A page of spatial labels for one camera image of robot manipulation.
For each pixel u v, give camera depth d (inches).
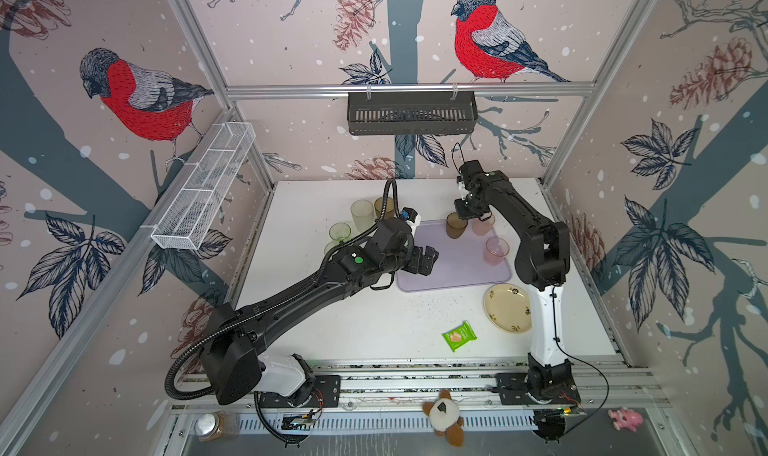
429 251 26.5
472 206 33.9
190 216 28.3
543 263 23.3
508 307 34.0
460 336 32.0
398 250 23.6
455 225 40.6
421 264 26.1
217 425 24.1
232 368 15.3
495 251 38.5
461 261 38.8
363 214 39.3
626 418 26.5
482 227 39.3
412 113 40.8
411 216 26.4
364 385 30.2
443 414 26.9
